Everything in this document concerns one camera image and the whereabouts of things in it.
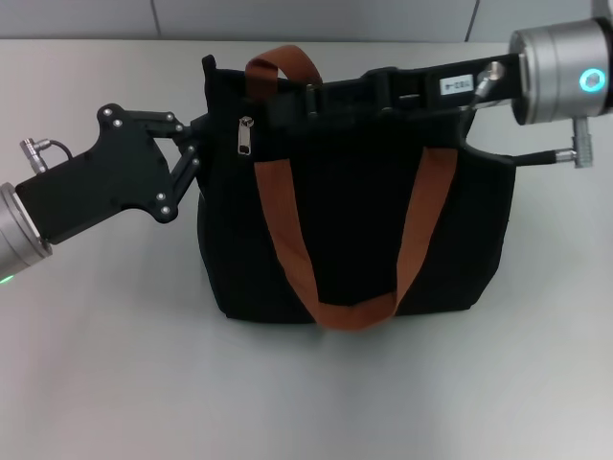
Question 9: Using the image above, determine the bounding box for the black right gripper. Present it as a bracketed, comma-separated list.
[265, 52, 524, 128]

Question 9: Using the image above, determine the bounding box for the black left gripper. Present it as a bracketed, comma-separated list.
[16, 103, 212, 245]

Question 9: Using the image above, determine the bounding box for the silver zipper pull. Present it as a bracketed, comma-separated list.
[238, 115, 255, 157]

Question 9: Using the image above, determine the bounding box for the black food bag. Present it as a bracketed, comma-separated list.
[193, 44, 517, 332]

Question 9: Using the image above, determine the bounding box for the left gripper cable with plug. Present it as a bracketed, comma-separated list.
[18, 137, 73, 172]

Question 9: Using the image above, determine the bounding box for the gripper cable with plug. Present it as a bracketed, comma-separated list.
[18, 137, 73, 172]
[462, 61, 595, 170]

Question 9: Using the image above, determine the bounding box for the right gripper cable with plug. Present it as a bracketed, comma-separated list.
[462, 61, 595, 170]

